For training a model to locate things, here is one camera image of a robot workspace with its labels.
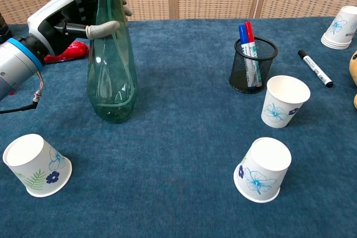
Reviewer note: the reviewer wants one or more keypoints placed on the blue cap marker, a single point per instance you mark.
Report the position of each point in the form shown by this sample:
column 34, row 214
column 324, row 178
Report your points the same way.
column 243, row 36

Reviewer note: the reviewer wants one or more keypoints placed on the yellow plush toy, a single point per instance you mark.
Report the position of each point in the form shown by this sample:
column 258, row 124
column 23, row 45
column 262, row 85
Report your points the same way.
column 354, row 66

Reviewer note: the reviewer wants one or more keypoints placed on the stacked flower paper cups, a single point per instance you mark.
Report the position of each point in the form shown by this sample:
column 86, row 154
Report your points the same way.
column 340, row 30

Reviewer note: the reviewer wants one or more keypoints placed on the black cap marker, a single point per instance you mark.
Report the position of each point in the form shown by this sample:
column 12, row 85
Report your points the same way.
column 315, row 68

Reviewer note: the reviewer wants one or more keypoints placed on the inverted paper cup blue flower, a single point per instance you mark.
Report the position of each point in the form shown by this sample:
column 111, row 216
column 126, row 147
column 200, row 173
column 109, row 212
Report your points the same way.
column 262, row 176

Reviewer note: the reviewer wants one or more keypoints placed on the upright flower paper cup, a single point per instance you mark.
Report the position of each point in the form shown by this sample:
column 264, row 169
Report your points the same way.
column 281, row 109

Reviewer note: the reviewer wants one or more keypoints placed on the blue carpet table cover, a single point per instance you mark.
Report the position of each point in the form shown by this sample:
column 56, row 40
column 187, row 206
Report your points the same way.
column 167, row 151

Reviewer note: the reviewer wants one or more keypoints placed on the black mesh pen holder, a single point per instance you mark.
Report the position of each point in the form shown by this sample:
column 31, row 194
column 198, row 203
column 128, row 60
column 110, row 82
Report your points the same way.
column 265, row 59

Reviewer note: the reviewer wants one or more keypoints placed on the inverted paper cup with fern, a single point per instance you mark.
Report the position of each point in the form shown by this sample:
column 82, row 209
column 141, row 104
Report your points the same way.
column 36, row 171

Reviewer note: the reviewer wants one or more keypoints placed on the red biscuit packet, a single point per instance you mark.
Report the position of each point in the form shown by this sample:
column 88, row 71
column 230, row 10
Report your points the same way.
column 75, row 49

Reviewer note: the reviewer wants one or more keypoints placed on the red cap marker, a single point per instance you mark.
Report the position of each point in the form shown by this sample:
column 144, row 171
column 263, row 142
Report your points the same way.
column 249, row 31

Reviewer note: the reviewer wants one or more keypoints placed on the dark tea bottle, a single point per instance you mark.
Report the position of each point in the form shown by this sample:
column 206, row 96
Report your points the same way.
column 3, row 29

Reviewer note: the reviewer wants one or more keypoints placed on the green spray bottle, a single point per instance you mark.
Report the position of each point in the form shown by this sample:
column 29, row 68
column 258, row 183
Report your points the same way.
column 111, row 82

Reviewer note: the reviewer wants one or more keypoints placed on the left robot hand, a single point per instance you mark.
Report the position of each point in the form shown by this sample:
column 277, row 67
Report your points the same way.
column 53, row 15

